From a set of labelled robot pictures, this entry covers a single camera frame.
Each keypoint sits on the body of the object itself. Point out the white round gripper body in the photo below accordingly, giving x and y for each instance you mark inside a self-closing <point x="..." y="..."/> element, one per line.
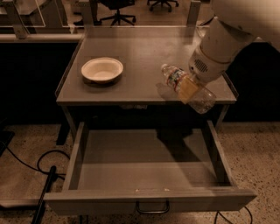
<point x="203" y="68"/>

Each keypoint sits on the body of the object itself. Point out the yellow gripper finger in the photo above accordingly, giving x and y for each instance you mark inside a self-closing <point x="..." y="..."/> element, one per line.
<point x="187" y="88"/>

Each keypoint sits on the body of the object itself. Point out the clear plastic water bottle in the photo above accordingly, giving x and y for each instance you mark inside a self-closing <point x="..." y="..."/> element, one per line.
<point x="202" y="101"/>

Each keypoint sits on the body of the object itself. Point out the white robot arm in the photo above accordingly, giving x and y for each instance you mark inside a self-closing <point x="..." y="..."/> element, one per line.
<point x="235" y="25"/>

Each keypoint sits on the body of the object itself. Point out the grey open top drawer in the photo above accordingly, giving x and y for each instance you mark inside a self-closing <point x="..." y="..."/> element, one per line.
<point x="110" y="170"/>

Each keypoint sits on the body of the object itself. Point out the black office chair right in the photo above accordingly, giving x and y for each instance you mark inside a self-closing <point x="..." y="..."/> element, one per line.
<point x="153" y="3"/>

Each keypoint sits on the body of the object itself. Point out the black office chair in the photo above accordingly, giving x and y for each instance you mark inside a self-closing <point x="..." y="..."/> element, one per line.
<point x="116" y="5"/>
<point x="153" y="3"/>

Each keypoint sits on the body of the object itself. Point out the grey cabinet table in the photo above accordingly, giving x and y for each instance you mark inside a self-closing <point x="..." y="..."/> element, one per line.
<point x="142" y="50"/>

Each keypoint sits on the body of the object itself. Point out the white paper bowl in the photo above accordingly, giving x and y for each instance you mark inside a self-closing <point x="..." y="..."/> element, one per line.
<point x="102" y="70"/>

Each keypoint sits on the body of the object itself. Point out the black office chair left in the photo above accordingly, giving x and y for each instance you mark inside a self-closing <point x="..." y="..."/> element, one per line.
<point x="116" y="5"/>

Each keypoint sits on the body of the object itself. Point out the black pole on floor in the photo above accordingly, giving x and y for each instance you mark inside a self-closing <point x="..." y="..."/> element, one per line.
<point x="41" y="207"/>

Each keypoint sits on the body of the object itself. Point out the black drawer handle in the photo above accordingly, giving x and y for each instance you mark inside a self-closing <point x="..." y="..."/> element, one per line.
<point x="153" y="207"/>

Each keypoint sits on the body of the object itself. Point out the white horizontal rail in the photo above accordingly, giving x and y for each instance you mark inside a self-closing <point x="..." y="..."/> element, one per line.
<point x="41" y="38"/>

